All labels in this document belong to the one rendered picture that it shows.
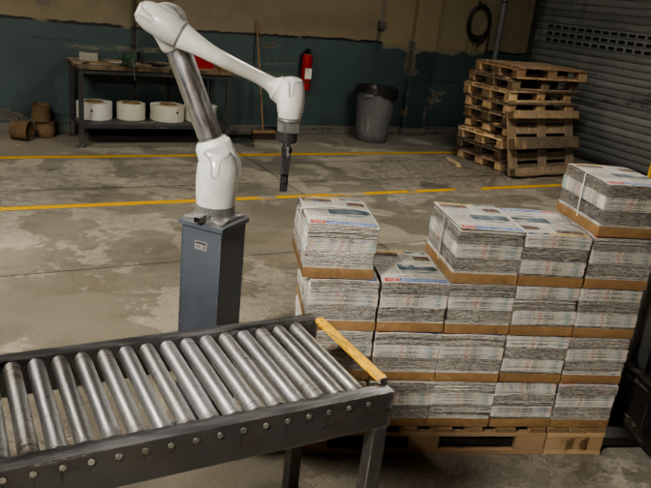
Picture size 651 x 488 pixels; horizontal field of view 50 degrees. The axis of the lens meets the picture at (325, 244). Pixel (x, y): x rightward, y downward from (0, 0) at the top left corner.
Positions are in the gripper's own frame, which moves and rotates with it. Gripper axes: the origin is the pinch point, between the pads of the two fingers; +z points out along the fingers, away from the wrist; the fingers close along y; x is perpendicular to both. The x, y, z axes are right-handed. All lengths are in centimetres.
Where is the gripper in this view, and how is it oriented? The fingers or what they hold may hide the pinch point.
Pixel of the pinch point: (283, 182)
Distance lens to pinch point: 282.7
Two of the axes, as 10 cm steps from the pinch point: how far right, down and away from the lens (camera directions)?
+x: -9.8, -0.5, -1.7
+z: -1.0, 9.4, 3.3
